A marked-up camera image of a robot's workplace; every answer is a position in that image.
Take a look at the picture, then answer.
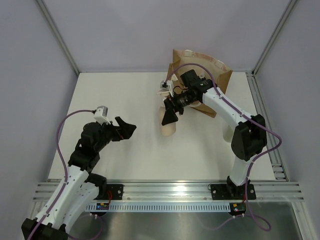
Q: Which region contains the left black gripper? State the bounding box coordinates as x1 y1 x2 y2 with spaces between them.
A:
94 116 136 153

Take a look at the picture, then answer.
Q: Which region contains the olive bottle white cap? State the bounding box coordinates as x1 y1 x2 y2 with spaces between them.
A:
222 122 234 143

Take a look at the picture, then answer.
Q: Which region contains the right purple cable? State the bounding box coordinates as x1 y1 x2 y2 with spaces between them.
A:
162 62 283 231

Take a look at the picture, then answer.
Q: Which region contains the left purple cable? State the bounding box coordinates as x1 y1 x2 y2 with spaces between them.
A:
27 108 108 240

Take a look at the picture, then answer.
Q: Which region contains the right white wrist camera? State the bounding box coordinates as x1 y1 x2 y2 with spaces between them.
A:
160 80 174 96

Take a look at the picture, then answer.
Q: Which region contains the right side aluminium rail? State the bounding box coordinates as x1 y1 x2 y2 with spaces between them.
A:
245 71 289 182

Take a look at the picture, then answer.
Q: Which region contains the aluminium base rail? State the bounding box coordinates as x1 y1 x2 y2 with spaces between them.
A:
31 180 306 204

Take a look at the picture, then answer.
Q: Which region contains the aluminium frame post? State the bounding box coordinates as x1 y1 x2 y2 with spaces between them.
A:
251 0 299 77
34 0 81 77

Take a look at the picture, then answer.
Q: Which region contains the purple cable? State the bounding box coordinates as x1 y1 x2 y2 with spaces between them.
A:
27 108 108 240
162 62 283 231

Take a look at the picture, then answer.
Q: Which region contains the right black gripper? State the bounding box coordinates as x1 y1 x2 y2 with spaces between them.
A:
162 90 198 126

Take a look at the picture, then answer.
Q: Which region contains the left aluminium frame post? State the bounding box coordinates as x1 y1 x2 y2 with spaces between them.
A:
34 0 81 77

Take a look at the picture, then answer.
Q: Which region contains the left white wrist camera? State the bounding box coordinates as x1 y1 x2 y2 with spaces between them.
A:
93 105 110 125

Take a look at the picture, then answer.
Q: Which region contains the white slotted cable duct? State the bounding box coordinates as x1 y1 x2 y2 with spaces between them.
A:
84 202 231 213

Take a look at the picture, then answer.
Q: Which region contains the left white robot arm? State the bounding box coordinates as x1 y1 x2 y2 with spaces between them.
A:
21 116 137 240

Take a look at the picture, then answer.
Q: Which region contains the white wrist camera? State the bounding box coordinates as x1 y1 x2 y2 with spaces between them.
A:
93 105 110 125
160 80 174 96

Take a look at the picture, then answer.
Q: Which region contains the beige pump soap bottle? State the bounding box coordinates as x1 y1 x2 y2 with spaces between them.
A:
156 89 176 137

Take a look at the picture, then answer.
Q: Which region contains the brown canvas tote bag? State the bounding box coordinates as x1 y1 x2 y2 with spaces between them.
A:
162 48 233 119

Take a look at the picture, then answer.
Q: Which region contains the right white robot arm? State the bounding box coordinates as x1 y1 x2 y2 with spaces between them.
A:
161 70 267 201

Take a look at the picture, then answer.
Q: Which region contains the right aluminium frame post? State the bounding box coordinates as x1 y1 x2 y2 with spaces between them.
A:
251 0 299 77

